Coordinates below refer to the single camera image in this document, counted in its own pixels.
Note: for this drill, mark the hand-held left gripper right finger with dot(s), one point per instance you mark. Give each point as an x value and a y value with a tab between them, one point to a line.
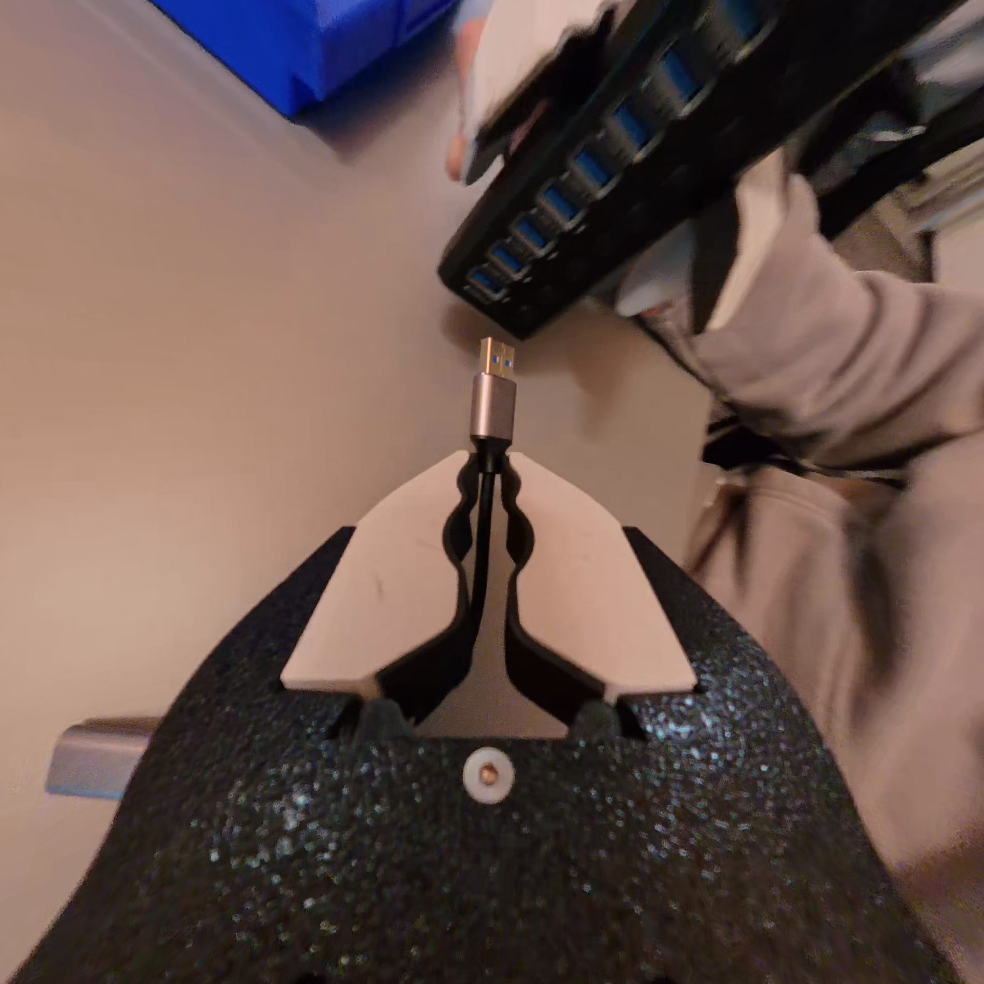
607	607

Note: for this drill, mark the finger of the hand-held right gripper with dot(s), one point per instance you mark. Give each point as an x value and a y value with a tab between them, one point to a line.
507	84
769	207

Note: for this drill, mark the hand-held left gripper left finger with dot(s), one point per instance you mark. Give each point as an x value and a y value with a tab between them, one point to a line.
369	599

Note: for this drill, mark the black USB hub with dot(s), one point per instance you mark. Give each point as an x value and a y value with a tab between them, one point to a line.
615	215

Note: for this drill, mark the person's right forearm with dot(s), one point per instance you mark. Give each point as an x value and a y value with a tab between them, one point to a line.
845	353

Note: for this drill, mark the light grey desk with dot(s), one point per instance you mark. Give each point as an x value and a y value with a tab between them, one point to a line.
192	346

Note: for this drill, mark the blue plastic bin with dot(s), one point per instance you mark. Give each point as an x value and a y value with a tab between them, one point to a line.
307	46

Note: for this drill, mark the person's grey hoodie torso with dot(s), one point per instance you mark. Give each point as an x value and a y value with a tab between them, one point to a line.
884	653

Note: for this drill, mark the grey metal adapter box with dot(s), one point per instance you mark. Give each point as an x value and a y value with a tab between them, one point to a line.
92	757

